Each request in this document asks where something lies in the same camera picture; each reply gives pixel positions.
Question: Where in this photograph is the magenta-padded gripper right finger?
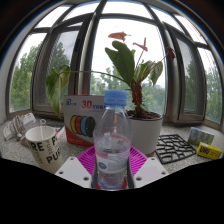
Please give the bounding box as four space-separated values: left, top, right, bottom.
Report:
126 146 170 189

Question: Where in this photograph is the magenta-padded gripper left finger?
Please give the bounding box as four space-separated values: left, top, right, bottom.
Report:
54 145 99 190

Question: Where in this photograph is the clear plastic water bottle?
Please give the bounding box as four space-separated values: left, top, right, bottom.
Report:
92 89 133 191

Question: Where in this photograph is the black openwork trivet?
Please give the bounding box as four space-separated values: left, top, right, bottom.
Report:
154 133 198 165

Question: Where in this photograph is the white printed paper cup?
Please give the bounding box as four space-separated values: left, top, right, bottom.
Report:
25 125 64 175

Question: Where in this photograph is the potted plant in white pot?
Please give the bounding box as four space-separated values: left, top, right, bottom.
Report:
45 31 177 157

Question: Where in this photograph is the red and white filament box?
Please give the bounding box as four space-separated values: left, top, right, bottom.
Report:
63 94 106 148

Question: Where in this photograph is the clear glass stirring rod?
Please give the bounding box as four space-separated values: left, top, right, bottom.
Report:
39 118 47 141

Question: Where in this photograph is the light blue box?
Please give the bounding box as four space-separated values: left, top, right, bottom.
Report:
187 126 216 146

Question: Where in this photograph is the long yellow box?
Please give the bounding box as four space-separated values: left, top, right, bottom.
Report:
196 141 223 161

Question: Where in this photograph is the white package with cable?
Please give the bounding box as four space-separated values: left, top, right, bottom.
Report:
2 112 37 141

